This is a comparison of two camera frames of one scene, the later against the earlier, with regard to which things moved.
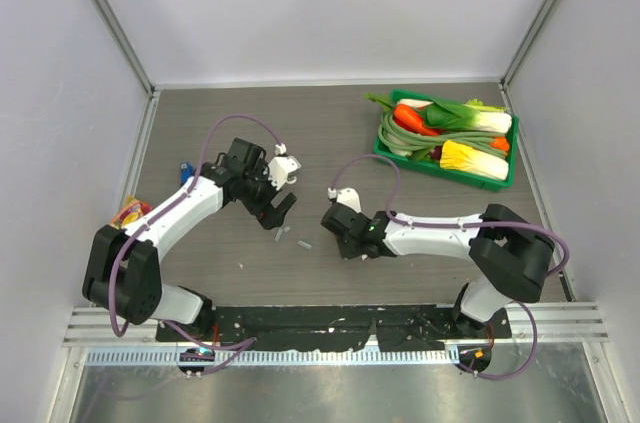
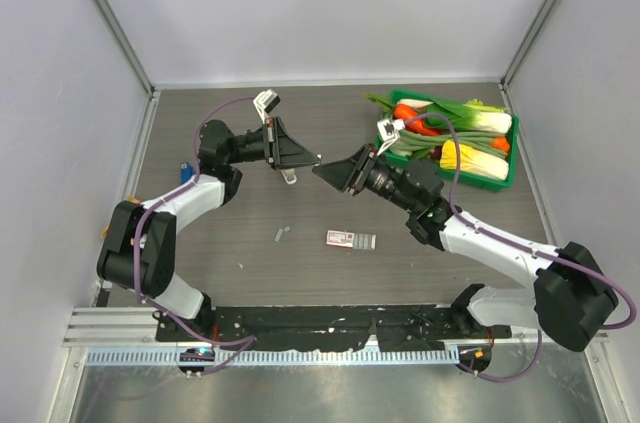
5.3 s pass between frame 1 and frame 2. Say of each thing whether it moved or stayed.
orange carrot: stayed
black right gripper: moved
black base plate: stayed
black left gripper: moved
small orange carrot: stayed
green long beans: stayed
